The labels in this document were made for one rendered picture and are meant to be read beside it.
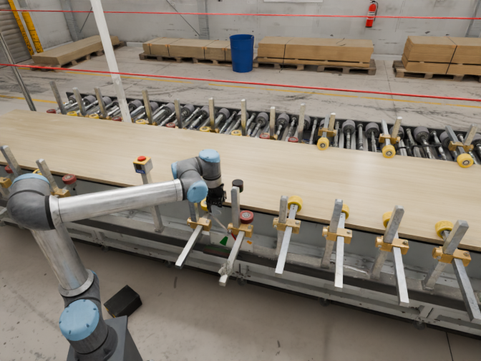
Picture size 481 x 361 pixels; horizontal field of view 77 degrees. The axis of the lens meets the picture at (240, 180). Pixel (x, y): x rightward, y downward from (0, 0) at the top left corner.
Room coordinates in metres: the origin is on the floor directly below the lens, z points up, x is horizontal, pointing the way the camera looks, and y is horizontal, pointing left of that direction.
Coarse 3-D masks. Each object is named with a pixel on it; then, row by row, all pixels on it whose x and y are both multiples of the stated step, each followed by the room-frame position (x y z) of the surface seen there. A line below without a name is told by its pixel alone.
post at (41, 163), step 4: (36, 160) 1.56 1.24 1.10; (40, 160) 1.56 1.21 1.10; (44, 160) 1.58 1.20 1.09; (40, 164) 1.55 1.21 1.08; (44, 164) 1.57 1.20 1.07; (40, 168) 1.55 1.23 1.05; (44, 168) 1.56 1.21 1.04; (48, 168) 1.58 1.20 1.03; (44, 172) 1.55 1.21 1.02; (48, 172) 1.57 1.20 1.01; (44, 176) 1.55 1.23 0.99; (48, 176) 1.56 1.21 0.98; (52, 176) 1.58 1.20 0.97; (52, 180) 1.57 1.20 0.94; (52, 184) 1.56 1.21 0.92; (56, 184) 1.58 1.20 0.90; (52, 188) 1.55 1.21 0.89; (56, 188) 1.57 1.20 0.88
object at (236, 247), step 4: (248, 224) 1.22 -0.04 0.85; (240, 232) 1.15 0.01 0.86; (244, 232) 1.14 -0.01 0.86; (240, 236) 1.11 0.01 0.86; (244, 236) 1.14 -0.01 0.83; (236, 240) 1.09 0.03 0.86; (240, 240) 1.09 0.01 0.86; (236, 244) 1.06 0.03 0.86; (240, 244) 1.07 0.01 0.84; (236, 248) 1.04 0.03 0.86; (232, 252) 1.01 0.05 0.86; (236, 252) 1.01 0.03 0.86; (232, 256) 0.98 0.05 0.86; (236, 256) 1.00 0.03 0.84; (228, 260) 0.96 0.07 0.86; (232, 260) 0.96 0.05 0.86; (232, 264) 0.94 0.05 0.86; (220, 276) 0.87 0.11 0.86; (224, 276) 0.87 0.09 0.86; (228, 276) 0.88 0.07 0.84; (220, 280) 0.85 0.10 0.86; (224, 280) 0.85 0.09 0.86; (220, 284) 0.84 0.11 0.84; (224, 284) 0.83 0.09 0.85
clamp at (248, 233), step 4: (228, 224) 1.20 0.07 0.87; (232, 224) 1.20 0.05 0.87; (240, 224) 1.20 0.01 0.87; (244, 224) 1.19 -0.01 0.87; (228, 228) 1.18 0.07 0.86; (232, 228) 1.17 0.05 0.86; (236, 228) 1.16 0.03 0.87; (240, 228) 1.16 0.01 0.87; (244, 228) 1.16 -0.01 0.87; (252, 228) 1.16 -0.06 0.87; (232, 232) 1.17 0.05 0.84; (236, 232) 1.16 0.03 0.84; (248, 232) 1.14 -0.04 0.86; (252, 232) 1.16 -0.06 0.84; (248, 236) 1.14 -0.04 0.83
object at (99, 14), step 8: (96, 0) 2.49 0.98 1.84; (96, 8) 2.49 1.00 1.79; (96, 16) 2.50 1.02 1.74; (104, 16) 2.53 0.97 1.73; (104, 24) 2.51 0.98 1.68; (104, 32) 2.49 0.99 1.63; (104, 40) 2.49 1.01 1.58; (104, 48) 2.50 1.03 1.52; (112, 56) 2.51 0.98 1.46; (112, 64) 2.49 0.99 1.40; (112, 80) 2.50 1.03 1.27; (120, 80) 2.53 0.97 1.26; (120, 88) 2.50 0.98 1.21; (120, 96) 2.49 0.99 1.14; (120, 104) 2.50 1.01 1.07; (128, 112) 2.52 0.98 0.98; (128, 120) 2.49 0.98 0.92
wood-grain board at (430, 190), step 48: (0, 144) 2.15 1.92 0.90; (48, 144) 2.13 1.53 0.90; (96, 144) 2.11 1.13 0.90; (144, 144) 2.08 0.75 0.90; (192, 144) 2.06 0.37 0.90; (240, 144) 2.04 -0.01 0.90; (288, 144) 2.01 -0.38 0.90; (288, 192) 1.43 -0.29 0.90; (336, 192) 1.42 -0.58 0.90; (384, 192) 1.40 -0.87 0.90; (432, 192) 1.39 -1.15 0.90; (480, 192) 1.37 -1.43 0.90; (432, 240) 1.02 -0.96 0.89; (480, 240) 1.00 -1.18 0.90
